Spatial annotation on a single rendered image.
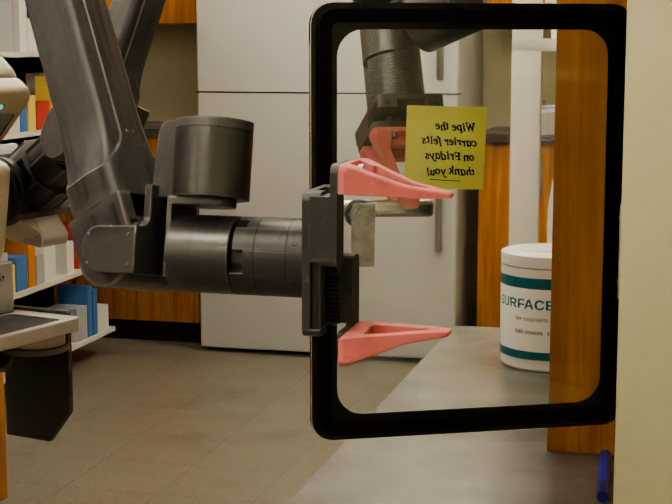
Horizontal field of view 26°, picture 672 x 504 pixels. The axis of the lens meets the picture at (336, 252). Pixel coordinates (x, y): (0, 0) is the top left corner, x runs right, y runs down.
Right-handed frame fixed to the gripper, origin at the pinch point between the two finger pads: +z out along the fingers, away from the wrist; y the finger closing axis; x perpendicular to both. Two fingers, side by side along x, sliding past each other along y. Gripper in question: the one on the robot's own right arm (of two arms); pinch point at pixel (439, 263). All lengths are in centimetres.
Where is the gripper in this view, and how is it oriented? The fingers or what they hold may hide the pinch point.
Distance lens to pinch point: 102.4
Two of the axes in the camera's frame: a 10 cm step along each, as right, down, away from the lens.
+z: 9.7, 0.4, -2.5
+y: 0.0, -9.9, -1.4
